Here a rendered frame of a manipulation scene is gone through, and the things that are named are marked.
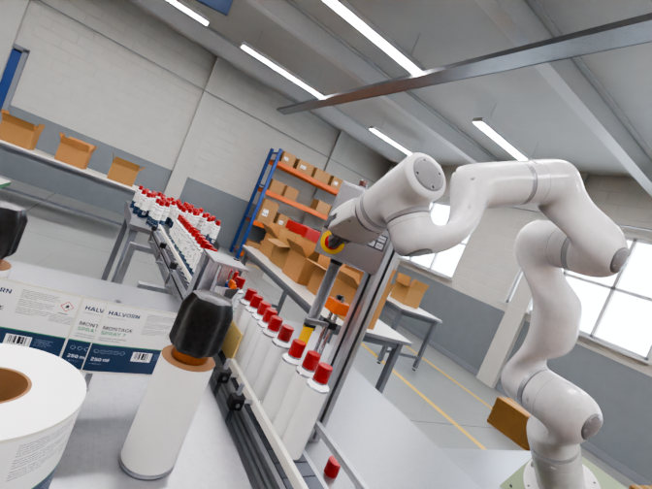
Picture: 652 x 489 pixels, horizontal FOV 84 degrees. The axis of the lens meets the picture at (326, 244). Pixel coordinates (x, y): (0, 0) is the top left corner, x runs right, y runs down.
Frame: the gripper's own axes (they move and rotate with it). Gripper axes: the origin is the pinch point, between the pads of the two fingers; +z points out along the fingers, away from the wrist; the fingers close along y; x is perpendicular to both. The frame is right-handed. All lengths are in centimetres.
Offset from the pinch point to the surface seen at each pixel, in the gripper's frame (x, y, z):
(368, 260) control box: 0.7, -10.5, 2.3
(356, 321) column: 14.3, -13.7, 8.9
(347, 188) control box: -13.6, 0.2, -1.5
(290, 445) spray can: 43.4, -3.4, 9.5
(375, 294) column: 7.0, -16.2, 5.7
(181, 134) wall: -430, 123, 613
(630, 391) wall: -71, -513, 199
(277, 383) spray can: 32.1, 0.9, 14.6
